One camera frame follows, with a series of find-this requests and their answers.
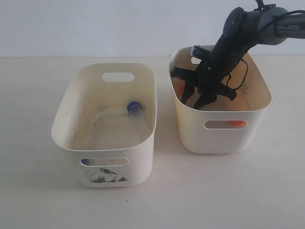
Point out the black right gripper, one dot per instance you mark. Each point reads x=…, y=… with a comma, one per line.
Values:
x=208, y=75

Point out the orange-capped clear tube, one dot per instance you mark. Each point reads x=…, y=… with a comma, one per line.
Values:
x=237, y=122
x=181, y=91

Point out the blue-capped clear tube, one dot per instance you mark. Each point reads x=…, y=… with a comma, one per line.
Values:
x=135, y=109
x=85, y=162

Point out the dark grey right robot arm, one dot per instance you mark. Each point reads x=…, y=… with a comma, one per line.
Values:
x=268, y=24

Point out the cream plastic bin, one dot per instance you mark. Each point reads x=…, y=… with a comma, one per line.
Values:
x=208, y=131
x=92, y=122

